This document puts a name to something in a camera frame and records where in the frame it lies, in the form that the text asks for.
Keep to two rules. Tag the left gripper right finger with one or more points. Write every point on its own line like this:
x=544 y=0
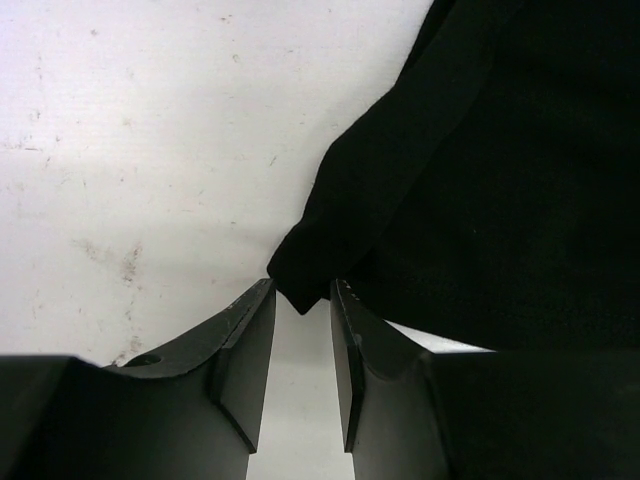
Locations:
x=410 y=413

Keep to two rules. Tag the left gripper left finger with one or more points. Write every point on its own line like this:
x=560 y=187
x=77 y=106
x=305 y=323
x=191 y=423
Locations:
x=188 y=409

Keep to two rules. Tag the black tank top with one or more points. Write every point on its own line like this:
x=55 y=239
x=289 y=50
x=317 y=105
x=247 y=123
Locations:
x=491 y=196

